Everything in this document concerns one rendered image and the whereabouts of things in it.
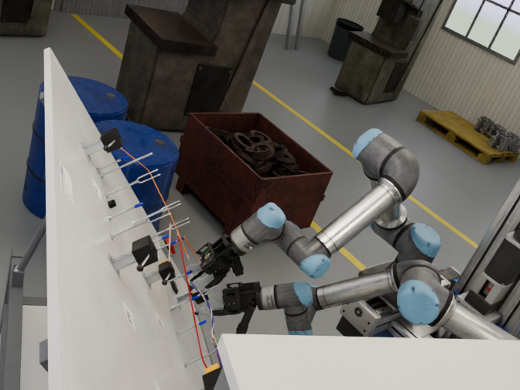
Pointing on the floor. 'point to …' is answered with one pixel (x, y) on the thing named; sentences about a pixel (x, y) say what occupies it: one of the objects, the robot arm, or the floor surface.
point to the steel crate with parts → (248, 169)
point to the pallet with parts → (475, 135)
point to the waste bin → (342, 42)
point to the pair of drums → (107, 118)
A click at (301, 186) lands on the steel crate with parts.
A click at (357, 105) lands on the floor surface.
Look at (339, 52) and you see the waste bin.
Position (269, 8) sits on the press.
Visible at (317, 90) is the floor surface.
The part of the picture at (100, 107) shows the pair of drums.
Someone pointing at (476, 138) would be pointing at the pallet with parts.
